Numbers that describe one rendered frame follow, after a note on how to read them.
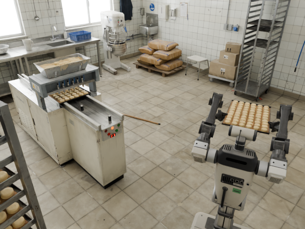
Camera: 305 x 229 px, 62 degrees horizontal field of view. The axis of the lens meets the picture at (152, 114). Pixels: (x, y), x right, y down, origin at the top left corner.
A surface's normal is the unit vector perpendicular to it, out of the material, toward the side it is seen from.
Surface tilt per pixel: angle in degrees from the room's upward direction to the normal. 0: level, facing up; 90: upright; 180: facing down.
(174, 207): 0
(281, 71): 90
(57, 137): 90
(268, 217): 0
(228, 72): 89
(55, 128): 90
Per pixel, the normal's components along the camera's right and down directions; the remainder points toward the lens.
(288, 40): -0.71, 0.35
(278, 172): -0.20, -0.53
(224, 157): -0.40, 0.45
